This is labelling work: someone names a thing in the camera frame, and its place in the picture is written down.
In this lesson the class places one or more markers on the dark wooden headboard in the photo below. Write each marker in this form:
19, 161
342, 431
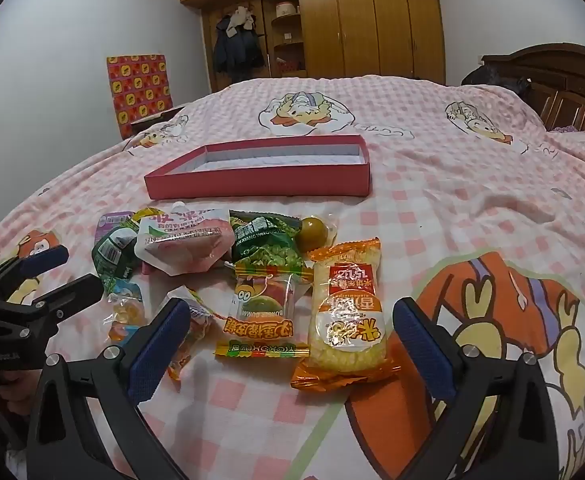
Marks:
562, 75

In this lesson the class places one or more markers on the black bundle on bed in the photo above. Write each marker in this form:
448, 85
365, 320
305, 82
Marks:
492, 80

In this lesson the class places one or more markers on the red yellow patterned board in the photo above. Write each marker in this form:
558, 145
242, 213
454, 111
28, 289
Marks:
140, 92

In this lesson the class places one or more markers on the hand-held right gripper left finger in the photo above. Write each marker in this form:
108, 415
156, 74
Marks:
160, 345

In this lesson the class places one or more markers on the pink white jelly pouch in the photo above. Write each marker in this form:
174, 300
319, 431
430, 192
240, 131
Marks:
182, 240

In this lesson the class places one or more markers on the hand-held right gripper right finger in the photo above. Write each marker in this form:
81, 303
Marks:
422, 345

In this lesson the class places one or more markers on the clear gummy packet orange print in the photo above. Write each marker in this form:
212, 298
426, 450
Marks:
260, 310

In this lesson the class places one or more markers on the dark wooden bedside table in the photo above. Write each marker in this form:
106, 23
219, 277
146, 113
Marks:
155, 117

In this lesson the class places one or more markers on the person's left hand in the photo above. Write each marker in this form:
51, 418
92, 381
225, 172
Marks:
17, 379

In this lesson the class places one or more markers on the red item on shelf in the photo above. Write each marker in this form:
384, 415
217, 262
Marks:
290, 65

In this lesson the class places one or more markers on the shallow pink cardboard box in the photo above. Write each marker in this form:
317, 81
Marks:
252, 182

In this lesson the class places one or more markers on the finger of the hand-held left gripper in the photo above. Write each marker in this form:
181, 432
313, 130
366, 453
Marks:
45, 260
67, 295

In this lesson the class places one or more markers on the dark hanging coats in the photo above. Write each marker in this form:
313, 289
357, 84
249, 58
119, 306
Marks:
235, 47

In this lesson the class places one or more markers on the small dark green snack packet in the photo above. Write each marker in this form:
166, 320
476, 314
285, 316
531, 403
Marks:
115, 255

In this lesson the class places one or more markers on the pink checked printed blanket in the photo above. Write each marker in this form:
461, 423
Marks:
447, 185

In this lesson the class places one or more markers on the long yellow green candy strip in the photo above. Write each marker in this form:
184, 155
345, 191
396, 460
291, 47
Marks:
257, 350

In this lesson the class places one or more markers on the round box on shelf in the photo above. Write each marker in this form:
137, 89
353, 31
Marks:
287, 9

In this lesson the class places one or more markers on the clear orange snack packet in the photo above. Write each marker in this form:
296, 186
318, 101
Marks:
200, 320

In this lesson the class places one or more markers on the orange rice cracker packet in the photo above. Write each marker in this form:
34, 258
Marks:
347, 320

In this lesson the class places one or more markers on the wooden wardrobe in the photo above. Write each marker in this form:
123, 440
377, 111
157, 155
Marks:
362, 20

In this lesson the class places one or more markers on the green pea snack packet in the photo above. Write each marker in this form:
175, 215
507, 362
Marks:
267, 242

